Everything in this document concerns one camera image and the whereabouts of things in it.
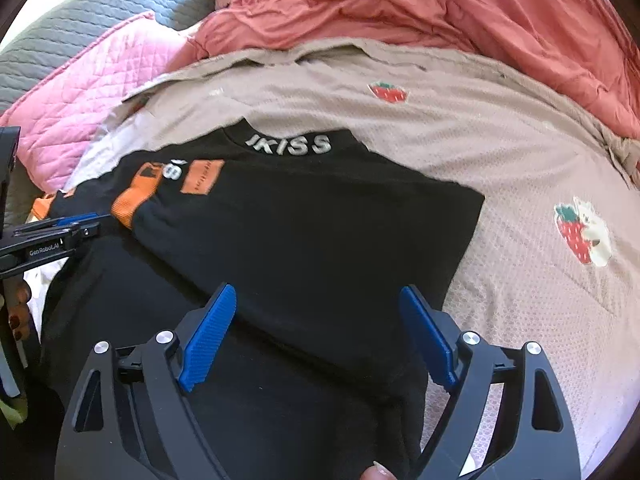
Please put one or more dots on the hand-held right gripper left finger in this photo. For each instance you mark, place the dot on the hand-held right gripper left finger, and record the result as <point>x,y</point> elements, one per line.
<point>207,340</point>

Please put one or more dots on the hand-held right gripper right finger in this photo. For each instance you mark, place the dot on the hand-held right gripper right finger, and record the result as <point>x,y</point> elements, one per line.
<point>430,340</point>

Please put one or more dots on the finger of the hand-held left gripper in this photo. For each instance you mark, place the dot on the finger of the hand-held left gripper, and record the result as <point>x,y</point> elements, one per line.
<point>70,221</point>
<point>50,251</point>

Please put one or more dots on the black sweatshirt with orange patches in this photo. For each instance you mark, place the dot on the black sweatshirt with orange patches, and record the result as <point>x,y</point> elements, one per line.
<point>300,240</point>

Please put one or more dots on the person's left hand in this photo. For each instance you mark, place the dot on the person's left hand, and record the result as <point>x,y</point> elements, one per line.
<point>21,310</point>

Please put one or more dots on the person's right hand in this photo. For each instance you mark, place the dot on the person's right hand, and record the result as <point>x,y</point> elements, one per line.
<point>378,472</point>

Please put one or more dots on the pink quilted pillow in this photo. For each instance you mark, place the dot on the pink quilted pillow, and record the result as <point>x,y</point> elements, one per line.
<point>100,85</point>

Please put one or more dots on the light green object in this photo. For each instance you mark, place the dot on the light green object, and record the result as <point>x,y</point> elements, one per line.
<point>11,412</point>

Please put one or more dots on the beige strawberry print blanket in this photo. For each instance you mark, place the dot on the beige strawberry print blanket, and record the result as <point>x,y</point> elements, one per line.
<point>450,125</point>

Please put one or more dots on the coral red duvet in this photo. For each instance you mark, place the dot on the coral red duvet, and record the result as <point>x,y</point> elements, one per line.
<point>450,10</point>

